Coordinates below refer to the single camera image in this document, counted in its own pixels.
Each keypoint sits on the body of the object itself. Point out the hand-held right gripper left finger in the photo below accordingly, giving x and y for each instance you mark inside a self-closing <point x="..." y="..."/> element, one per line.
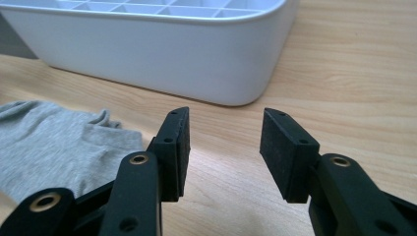
<point x="173" y="157"/>

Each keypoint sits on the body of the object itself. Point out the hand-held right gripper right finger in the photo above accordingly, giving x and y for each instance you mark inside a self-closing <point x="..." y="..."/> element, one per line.
<point x="285" y="157"/>

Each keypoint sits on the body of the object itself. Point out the white divided storage box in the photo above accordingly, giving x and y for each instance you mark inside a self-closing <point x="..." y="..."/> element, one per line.
<point x="157" y="52"/>

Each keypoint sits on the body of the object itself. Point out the grey cloth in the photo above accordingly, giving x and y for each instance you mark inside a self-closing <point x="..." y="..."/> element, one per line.
<point x="52" y="147"/>

